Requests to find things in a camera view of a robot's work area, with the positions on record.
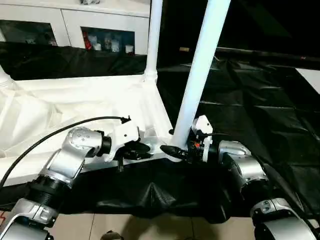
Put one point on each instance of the white plastic table top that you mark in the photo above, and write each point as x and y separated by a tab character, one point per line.
65	105

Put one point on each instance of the white plastic table leg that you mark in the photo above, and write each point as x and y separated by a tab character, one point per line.
153	37
5	79
200	65

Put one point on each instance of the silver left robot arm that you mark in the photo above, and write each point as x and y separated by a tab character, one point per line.
65	160

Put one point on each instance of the black plastic mat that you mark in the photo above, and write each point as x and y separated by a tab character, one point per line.
265	110

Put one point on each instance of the small tan label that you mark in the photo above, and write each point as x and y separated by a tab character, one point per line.
184	49

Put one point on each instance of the red bottle in cabinet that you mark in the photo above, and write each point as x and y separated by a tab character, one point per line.
87	42

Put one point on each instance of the long black bar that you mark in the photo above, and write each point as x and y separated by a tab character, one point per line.
270	54

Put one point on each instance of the white cabinet with glass doors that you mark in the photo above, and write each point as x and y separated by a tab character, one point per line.
60	20

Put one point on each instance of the grey object on cabinet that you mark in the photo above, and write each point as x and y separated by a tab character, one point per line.
90	1

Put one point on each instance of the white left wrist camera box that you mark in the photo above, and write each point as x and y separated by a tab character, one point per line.
125	134

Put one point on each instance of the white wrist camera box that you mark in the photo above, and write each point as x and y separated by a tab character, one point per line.
125	134
202	127

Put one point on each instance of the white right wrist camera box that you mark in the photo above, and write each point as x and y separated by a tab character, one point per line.
202	127

